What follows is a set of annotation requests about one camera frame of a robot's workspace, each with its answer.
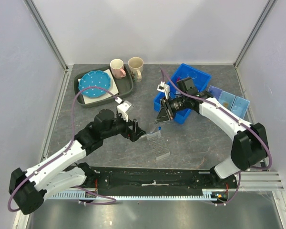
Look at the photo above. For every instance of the grey serving tray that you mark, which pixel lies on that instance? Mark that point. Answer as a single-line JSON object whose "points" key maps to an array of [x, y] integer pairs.
{"points": [[120, 87]]}

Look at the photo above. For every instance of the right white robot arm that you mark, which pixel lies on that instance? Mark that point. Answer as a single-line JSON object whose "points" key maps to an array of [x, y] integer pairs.
{"points": [[249, 144]]}

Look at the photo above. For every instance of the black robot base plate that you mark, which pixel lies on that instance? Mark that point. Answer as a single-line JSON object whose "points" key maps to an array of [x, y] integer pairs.
{"points": [[126, 181]]}

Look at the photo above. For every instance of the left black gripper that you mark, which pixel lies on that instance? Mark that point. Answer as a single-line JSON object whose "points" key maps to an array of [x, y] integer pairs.
{"points": [[134, 134]]}

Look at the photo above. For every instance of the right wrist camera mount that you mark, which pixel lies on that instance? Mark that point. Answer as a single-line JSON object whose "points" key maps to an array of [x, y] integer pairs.
{"points": [[186, 85]]}

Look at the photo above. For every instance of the slotted cable duct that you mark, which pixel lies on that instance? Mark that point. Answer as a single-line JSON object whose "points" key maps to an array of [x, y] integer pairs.
{"points": [[76, 194]]}

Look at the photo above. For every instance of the blue cap test tube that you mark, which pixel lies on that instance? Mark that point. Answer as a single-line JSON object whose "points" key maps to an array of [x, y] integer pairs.
{"points": [[153, 126], [159, 132], [147, 136]]}

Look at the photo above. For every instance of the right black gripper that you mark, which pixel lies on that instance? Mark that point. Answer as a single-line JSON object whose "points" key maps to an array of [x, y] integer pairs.
{"points": [[165, 114]]}

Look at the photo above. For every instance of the lavender divider box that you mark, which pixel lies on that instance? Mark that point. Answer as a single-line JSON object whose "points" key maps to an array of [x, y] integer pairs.
{"points": [[230, 98]]}

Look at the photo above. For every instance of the clear test tube rack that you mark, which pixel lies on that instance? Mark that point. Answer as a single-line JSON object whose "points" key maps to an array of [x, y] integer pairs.
{"points": [[159, 147]]}

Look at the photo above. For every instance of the pink mug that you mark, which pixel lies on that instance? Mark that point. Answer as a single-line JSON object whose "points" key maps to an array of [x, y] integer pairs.
{"points": [[117, 68]]}

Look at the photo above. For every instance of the blue compartment bin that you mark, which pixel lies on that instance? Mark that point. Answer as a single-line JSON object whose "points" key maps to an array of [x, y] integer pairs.
{"points": [[182, 72]]}

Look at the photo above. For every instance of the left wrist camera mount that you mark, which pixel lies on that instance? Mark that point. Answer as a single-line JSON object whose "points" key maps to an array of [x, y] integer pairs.
{"points": [[123, 108]]}

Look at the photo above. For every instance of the white square plate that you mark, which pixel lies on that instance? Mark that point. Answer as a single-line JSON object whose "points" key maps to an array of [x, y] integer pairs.
{"points": [[103, 79]]}

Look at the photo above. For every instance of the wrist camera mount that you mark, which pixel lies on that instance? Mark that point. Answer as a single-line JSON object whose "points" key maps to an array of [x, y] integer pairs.
{"points": [[186, 85], [123, 108]]}

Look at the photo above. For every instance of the clear glass pipette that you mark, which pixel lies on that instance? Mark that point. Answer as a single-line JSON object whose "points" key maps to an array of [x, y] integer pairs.
{"points": [[238, 107]]}

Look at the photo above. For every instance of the blue polka dot plate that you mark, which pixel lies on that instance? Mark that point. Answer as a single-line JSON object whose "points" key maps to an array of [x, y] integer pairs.
{"points": [[95, 78]]}

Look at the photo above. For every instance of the clear glass beaker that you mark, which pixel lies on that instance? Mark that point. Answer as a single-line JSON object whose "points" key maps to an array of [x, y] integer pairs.
{"points": [[193, 75]]}

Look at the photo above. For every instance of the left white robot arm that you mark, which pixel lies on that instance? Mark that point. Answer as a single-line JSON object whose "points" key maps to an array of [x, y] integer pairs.
{"points": [[29, 188]]}

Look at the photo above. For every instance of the beige floral mug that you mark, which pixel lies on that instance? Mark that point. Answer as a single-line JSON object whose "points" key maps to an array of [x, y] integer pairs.
{"points": [[135, 65]]}

